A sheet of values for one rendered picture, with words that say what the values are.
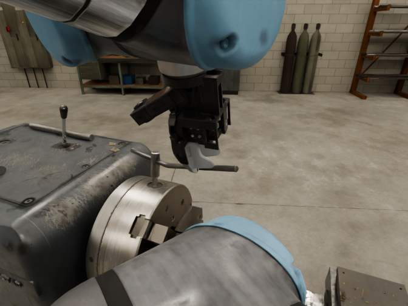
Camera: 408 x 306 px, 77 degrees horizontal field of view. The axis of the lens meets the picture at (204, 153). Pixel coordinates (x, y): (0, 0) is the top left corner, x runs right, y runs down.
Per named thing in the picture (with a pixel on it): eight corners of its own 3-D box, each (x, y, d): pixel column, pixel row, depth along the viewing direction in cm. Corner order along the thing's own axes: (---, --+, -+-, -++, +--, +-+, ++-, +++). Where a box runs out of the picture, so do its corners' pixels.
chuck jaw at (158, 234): (150, 248, 64) (129, 237, 54) (158, 228, 66) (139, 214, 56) (191, 261, 61) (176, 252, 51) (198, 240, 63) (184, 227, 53)
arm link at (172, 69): (141, 46, 32) (170, 25, 38) (150, 81, 35) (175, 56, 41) (197, 48, 30) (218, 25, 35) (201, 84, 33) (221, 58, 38)
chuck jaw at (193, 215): (163, 225, 69) (182, 198, 79) (165, 238, 72) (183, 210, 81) (201, 236, 66) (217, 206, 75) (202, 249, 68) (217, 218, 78)
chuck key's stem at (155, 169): (148, 195, 65) (149, 151, 61) (155, 192, 66) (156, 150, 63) (153, 198, 63) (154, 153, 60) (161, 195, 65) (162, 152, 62)
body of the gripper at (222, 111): (218, 155, 40) (211, 83, 32) (169, 146, 43) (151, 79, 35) (231, 126, 45) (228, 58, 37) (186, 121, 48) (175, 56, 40)
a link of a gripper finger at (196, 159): (214, 187, 47) (209, 150, 41) (184, 181, 49) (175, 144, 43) (218, 175, 49) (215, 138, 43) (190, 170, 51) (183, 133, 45)
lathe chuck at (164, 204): (100, 328, 60) (93, 207, 51) (166, 250, 89) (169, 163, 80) (133, 344, 57) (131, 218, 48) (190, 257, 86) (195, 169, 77)
